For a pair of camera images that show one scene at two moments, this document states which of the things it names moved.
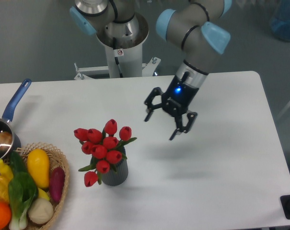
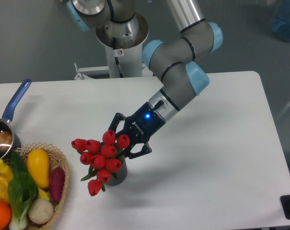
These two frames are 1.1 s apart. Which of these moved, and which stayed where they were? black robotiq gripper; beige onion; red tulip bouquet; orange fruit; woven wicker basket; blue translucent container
Moved: red tulip bouquet; black robotiq gripper
Stayed: blue translucent container; orange fruit; beige onion; woven wicker basket
